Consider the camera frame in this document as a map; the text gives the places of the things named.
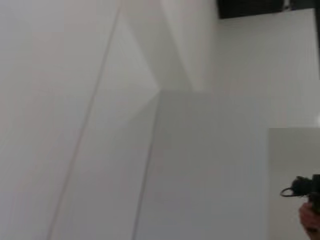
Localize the person hand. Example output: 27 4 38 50
298 201 320 240

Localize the black handheld device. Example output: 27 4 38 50
279 173 320 205

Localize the black overhead panel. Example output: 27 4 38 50
217 0 320 20

